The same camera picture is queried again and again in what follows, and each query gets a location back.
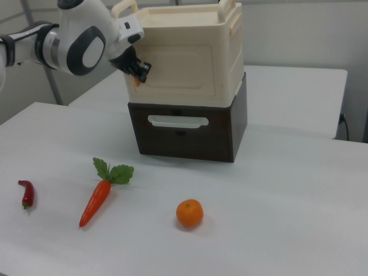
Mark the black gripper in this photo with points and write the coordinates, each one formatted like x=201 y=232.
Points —
x=125 y=60

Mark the cream cabinet door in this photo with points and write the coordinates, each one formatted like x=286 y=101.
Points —
x=178 y=72

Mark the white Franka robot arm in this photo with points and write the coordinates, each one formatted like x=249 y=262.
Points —
x=80 y=43

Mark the cream plastic cabinet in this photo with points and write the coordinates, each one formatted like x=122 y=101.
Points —
x=201 y=31

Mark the grey metal pole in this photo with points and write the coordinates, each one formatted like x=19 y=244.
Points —
x=54 y=86

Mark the dark brown drawer box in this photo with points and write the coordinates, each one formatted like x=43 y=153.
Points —
x=201 y=141

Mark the orange carrot with green leaves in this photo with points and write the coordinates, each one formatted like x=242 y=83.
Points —
x=96 y=201

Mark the orange mandarin fruit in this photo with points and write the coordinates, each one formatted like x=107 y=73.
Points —
x=189 y=213

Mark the red chili pepper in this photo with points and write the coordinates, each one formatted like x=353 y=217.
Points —
x=28 y=194

